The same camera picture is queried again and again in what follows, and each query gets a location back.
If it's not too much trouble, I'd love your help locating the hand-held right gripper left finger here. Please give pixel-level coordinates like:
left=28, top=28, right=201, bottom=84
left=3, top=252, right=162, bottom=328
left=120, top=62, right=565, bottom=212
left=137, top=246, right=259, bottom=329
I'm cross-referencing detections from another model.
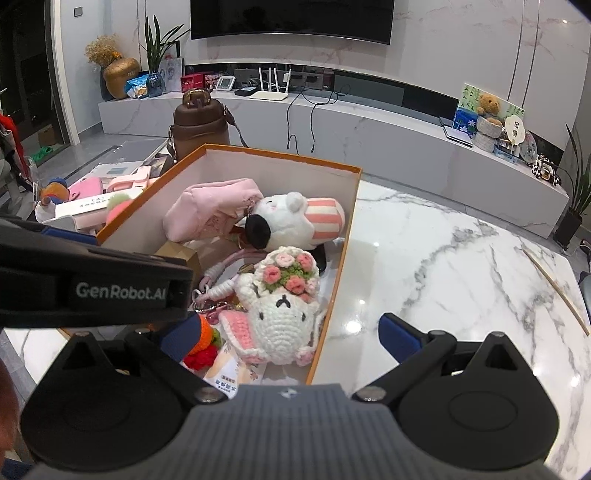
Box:
left=46, top=316, right=229, bottom=404

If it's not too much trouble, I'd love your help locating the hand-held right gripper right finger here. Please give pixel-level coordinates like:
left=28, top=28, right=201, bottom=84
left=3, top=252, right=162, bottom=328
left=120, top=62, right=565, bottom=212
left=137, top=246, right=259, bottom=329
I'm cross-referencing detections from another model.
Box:
left=353, top=313, right=539, bottom=403

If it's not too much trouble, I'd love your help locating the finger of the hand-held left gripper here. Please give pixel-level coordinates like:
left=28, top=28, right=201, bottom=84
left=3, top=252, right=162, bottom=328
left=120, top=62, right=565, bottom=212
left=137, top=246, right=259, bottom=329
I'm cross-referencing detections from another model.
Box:
left=41, top=227, right=99, bottom=248

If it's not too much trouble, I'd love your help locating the crochet orange with red flower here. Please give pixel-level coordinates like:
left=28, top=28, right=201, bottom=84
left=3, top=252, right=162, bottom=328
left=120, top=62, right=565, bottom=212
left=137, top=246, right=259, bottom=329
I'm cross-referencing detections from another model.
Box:
left=182, top=313, right=225, bottom=371

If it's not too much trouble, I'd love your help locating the pink lanyard with doll charm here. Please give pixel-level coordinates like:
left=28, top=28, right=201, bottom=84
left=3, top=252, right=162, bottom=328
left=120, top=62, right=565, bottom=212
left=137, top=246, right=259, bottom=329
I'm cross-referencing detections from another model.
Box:
left=191, top=249, right=266, bottom=328

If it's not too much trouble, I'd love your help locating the small brown cardboard box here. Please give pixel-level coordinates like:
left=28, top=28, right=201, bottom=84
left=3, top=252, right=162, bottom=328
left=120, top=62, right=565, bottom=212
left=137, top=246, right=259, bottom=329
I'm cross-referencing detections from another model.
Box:
left=154, top=240, right=202, bottom=288

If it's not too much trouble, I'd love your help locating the crochet bunny with flowers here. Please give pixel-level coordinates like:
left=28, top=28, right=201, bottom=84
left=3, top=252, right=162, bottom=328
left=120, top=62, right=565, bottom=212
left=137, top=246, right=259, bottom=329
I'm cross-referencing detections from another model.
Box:
left=217, top=246, right=324, bottom=367

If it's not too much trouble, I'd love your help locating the pink fabric pouch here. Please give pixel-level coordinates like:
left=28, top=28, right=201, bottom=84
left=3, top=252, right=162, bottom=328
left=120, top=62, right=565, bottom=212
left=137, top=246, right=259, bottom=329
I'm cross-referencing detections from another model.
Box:
left=163, top=179, right=264, bottom=243

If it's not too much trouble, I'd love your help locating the white plush with striped cup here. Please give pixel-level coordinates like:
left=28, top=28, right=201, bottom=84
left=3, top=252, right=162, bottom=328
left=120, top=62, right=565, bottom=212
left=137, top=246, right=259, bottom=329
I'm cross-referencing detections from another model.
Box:
left=235, top=191, right=347, bottom=273

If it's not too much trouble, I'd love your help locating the orange cardboard storage box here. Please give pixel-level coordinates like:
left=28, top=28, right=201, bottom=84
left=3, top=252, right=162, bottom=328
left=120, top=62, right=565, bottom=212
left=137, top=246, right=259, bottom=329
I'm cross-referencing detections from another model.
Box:
left=95, top=143, right=363, bottom=386

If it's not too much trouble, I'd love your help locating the person's left forearm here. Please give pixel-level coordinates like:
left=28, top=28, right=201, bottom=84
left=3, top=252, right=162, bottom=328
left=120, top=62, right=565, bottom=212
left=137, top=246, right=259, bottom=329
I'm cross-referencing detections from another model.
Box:
left=0, top=357, right=23, bottom=464

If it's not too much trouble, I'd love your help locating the white marble desktop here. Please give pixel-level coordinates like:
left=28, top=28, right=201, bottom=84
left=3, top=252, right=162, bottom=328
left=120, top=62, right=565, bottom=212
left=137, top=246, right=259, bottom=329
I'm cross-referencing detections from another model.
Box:
left=4, top=178, right=591, bottom=480

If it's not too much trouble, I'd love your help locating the grey phone stand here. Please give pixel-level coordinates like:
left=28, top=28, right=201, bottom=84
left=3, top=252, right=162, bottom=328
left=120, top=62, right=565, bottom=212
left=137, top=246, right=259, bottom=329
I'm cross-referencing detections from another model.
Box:
left=41, top=213, right=93, bottom=232

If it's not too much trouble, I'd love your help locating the white flat box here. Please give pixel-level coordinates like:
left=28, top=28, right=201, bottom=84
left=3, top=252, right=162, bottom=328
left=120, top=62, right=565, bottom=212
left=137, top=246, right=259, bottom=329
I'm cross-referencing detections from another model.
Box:
left=54, top=188, right=141, bottom=217

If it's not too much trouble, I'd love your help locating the pink case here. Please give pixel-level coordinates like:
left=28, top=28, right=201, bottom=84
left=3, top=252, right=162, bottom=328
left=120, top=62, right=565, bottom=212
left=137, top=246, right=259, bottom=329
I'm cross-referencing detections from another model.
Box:
left=68, top=178, right=103, bottom=202

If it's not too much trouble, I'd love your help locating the orange and blue plush toy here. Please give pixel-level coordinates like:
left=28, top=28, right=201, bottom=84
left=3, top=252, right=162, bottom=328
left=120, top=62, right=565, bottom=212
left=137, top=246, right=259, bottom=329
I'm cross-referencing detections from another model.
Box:
left=38, top=178, right=70, bottom=207

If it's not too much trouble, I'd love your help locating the green and pink pompom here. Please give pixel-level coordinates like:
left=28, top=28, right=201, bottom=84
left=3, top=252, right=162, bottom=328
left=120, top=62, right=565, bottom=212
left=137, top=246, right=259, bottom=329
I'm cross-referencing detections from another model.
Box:
left=105, top=191, right=141, bottom=223

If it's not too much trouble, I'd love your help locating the thin wooden stick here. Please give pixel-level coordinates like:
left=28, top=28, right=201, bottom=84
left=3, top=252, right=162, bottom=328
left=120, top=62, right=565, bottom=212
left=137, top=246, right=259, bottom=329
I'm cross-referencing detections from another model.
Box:
left=522, top=248, right=591, bottom=336

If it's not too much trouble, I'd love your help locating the gold vase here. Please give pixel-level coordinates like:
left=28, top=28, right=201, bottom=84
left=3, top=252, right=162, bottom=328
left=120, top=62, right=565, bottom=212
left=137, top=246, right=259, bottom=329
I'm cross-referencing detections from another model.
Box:
left=102, top=56, right=140, bottom=101

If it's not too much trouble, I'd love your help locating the brown water bottle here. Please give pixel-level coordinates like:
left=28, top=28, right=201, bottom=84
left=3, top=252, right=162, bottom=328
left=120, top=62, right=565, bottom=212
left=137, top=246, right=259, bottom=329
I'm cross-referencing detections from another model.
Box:
left=167, top=89, right=247, bottom=164

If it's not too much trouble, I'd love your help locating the white marble tv console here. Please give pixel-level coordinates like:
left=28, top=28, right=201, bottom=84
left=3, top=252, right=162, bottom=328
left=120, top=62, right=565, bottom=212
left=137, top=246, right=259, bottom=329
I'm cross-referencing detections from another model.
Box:
left=98, top=62, right=571, bottom=241

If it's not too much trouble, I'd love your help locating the dried flower bunch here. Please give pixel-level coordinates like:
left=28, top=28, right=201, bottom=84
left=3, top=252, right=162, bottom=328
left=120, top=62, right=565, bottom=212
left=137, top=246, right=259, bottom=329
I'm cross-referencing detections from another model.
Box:
left=84, top=34, right=123, bottom=70

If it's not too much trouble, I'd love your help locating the potted plant in black pot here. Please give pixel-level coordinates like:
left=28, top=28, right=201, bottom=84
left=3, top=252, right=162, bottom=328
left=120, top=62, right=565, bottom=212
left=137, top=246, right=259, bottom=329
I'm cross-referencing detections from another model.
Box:
left=551, top=124, right=591, bottom=250

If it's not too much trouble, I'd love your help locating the long-leaf green plant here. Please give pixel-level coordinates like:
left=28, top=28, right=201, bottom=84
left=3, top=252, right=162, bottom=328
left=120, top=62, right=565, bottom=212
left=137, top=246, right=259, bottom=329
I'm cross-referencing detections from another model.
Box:
left=144, top=15, right=191, bottom=77

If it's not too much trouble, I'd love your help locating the grey laptop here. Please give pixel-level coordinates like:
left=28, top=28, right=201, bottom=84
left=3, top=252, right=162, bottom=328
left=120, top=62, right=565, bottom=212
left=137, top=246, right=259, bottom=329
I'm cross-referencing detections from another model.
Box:
left=438, top=117, right=475, bottom=148

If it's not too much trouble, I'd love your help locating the black and white toy car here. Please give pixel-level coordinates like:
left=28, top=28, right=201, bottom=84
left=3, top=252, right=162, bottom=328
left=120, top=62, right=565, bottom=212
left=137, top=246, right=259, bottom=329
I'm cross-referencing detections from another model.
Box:
left=531, top=154, right=561, bottom=186

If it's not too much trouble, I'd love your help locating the round glass plate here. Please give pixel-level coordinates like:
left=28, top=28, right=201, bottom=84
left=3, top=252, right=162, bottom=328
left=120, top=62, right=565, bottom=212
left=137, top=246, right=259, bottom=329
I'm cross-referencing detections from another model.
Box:
left=519, top=131, right=539, bottom=163

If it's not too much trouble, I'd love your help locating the white router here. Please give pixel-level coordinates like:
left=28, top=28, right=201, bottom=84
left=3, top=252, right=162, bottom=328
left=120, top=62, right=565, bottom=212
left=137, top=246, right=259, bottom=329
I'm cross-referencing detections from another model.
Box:
left=249, top=67, right=291, bottom=101

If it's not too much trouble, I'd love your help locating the white paper hand fan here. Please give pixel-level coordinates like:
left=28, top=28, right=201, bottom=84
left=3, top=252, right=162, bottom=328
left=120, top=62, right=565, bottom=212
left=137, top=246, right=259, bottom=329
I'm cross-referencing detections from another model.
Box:
left=504, top=114, right=527, bottom=147

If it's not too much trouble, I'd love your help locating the green and blue painting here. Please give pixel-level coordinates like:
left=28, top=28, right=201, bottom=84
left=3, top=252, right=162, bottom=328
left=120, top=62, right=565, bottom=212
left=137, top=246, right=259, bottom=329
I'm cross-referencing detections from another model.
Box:
left=452, top=83, right=526, bottom=139

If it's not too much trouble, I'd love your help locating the brown teddy bear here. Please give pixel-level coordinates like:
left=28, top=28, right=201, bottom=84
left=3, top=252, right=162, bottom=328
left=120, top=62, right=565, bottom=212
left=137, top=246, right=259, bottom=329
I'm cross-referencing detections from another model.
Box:
left=476, top=92, right=503, bottom=126

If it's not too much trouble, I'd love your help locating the black television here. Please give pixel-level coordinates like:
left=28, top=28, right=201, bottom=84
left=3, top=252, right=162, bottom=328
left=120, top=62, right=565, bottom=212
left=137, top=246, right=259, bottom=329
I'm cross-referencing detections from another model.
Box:
left=190, top=0, right=395, bottom=45

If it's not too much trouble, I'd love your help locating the photo frame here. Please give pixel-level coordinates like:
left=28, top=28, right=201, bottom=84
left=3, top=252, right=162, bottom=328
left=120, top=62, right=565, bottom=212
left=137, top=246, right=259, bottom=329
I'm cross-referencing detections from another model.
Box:
left=158, top=55, right=183, bottom=93

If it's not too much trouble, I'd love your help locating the black cable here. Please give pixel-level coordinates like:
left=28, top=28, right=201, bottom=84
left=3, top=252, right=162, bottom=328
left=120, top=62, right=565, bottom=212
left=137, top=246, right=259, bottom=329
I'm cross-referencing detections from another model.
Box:
left=308, top=90, right=340, bottom=155
left=285, top=90, right=308, bottom=151

